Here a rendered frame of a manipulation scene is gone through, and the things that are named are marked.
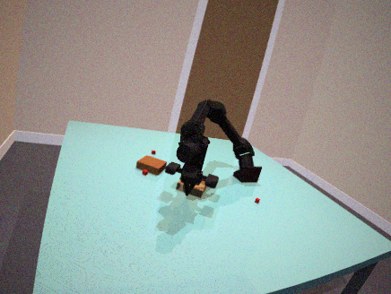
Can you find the brown rectangular block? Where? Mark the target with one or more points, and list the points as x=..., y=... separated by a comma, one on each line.
x=152, y=165

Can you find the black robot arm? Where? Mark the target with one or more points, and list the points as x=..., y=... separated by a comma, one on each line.
x=193, y=145

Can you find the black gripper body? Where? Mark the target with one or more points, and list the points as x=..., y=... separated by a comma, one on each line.
x=210, y=181

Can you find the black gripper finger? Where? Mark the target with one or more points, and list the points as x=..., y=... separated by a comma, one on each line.
x=192, y=186
x=186, y=186

